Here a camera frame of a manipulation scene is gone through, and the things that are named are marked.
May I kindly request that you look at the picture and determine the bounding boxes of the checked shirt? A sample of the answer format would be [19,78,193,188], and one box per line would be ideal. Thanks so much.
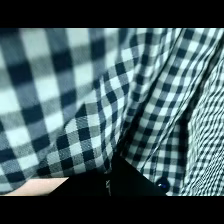
[0,27,224,197]

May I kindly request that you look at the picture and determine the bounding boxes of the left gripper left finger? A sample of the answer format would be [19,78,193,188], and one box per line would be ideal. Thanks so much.
[48,168,110,197]

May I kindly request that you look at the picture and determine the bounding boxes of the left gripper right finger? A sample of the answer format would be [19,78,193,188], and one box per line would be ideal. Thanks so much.
[108,155,168,197]

